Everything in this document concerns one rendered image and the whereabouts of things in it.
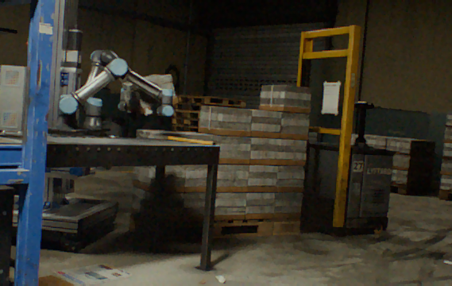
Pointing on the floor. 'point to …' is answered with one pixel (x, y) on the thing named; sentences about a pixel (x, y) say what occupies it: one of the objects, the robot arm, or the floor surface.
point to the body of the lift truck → (355, 183)
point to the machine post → (34, 141)
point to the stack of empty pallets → (197, 110)
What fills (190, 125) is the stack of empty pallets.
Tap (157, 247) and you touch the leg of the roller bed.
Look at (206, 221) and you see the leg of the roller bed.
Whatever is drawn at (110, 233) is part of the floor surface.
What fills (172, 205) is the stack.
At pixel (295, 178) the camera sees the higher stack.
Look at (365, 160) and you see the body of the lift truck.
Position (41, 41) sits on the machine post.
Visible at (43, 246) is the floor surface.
